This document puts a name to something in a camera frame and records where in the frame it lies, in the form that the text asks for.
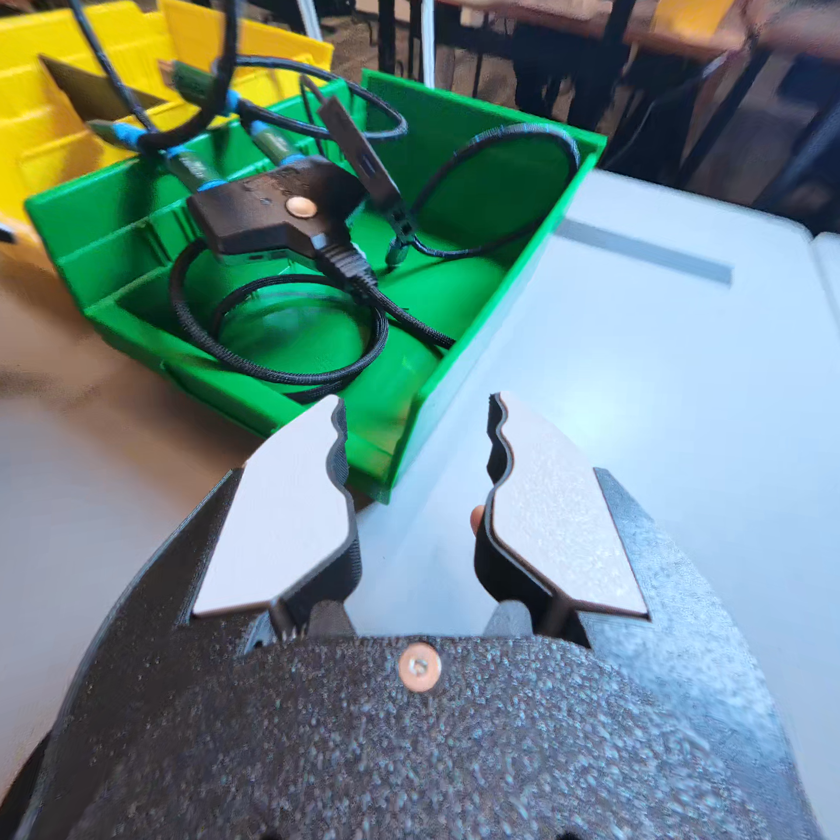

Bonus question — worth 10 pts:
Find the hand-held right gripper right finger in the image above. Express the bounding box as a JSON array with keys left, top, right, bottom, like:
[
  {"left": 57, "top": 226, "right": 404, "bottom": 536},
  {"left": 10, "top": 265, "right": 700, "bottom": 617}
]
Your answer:
[{"left": 472, "top": 392, "right": 651, "bottom": 621}]

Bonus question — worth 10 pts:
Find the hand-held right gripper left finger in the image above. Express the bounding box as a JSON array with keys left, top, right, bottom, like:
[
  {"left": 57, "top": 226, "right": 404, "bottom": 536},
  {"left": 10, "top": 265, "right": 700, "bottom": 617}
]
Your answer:
[{"left": 190, "top": 394, "right": 363, "bottom": 621}]

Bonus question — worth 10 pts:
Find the green plastic bin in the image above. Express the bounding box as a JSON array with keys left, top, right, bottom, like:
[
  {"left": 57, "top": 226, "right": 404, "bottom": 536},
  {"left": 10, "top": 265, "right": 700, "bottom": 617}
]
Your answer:
[{"left": 25, "top": 69, "right": 608, "bottom": 506}]

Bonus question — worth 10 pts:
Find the black adapter thin cable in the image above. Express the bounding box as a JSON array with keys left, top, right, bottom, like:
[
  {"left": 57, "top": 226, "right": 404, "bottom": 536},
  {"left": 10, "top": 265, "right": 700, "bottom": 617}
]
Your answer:
[{"left": 298, "top": 73, "right": 583, "bottom": 271}]

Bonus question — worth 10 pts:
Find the yellow plastic bin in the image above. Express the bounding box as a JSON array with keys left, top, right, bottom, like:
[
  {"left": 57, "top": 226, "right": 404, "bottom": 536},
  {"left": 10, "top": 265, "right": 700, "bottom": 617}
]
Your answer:
[{"left": 0, "top": 0, "right": 336, "bottom": 263}]

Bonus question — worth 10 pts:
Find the grey tape strip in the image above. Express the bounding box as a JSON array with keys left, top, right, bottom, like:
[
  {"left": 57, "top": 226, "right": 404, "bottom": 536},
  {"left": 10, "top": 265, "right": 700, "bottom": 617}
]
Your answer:
[{"left": 554, "top": 218, "right": 734, "bottom": 287}]

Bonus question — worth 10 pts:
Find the black tripod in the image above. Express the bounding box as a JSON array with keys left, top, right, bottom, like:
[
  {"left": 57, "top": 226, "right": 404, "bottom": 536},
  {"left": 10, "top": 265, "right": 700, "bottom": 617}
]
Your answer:
[{"left": 676, "top": 39, "right": 840, "bottom": 217}]

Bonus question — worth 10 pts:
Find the black bin divider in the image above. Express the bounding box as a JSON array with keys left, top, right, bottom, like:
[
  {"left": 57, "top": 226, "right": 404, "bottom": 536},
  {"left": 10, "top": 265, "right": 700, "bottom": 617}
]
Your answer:
[{"left": 39, "top": 56, "right": 166, "bottom": 124}]

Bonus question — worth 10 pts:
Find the wooden desk with white card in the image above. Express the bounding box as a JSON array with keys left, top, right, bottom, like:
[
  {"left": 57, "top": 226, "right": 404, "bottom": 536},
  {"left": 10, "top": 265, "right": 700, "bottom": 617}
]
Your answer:
[{"left": 440, "top": 0, "right": 840, "bottom": 63}]

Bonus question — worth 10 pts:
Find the yellow cardboard box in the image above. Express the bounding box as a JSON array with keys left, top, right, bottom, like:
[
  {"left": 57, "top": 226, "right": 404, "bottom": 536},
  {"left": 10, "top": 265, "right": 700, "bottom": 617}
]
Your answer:
[{"left": 646, "top": 0, "right": 739, "bottom": 39}]

